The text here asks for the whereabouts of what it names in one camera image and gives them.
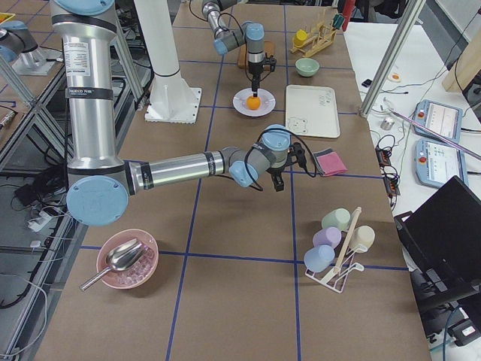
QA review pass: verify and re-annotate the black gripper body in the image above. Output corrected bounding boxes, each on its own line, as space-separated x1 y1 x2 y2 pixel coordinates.
247 60 265 81
267 165 286 183

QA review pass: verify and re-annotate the orange fruit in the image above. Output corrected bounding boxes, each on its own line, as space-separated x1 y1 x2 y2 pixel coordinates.
246 96 262 111

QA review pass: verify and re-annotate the cream bear tray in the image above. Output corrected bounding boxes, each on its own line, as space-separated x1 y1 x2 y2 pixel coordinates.
285 85 340 138

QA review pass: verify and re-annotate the brown wooden cutting board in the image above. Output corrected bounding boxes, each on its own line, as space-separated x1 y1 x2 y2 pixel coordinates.
237 41 275 70

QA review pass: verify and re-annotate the white round plate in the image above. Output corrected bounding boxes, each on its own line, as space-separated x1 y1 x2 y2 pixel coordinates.
232 88 276 117

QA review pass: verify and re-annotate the grey cloth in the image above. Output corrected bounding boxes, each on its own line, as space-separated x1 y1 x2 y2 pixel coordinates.
313 148 333 174

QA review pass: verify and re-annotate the green ceramic bowl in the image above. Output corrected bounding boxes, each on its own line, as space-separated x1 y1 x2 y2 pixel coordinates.
295 58 320 77

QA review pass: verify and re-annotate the yellow mug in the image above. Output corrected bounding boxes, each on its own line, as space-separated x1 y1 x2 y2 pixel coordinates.
292 29 308 47

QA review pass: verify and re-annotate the pink cloth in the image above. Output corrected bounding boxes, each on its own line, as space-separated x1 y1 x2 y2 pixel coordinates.
316 152 347 177

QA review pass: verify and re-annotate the wooden dish rack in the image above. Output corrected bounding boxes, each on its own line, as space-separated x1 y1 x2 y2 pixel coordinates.
289 10 343 58

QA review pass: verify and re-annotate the green cup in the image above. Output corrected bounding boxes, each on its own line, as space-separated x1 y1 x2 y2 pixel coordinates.
321 208 351 232

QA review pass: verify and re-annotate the purple cup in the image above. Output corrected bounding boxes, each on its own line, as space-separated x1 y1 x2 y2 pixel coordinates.
313 226 342 248

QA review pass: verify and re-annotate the blue cup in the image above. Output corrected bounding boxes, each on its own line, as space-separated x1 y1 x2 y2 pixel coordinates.
304 244 335 273

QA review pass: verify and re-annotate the beige cup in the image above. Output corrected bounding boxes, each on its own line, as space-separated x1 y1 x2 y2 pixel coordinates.
349 226 375 252

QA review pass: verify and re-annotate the black power strip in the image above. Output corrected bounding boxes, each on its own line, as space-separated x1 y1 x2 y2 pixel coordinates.
375 147 401 199

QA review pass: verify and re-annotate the small metal cylinder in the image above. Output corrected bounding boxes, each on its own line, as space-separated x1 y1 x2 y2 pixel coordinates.
380 117 395 131

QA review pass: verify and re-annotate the lower teach pendant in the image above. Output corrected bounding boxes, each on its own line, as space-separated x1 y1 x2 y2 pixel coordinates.
414 138 469 188

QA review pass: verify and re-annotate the teach pendant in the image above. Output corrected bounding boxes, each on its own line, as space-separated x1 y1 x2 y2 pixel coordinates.
413 100 463 142
414 138 469 188

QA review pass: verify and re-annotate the metal scoop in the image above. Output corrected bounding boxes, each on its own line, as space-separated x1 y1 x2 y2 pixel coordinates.
79 238 146 291

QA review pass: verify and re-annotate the black laptop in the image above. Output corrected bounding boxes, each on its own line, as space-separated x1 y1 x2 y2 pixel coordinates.
395 176 480 318

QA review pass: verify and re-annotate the upper teach pendant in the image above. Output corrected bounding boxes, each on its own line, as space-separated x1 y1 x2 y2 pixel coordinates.
413 100 463 142

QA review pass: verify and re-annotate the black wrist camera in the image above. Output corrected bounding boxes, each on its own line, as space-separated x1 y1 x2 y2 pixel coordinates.
263 53 277 72
286 142 307 170

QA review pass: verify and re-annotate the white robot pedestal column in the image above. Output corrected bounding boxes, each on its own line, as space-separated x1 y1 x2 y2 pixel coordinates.
135 0 202 124

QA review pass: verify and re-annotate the wooden rod handle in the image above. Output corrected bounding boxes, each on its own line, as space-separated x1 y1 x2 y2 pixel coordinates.
333 207 362 275

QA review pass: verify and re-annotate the white wire cup rack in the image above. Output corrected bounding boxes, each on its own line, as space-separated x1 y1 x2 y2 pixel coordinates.
304 245 368 293

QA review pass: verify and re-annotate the aluminium frame post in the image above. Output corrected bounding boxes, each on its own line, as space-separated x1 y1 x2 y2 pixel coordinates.
359 0 426 118

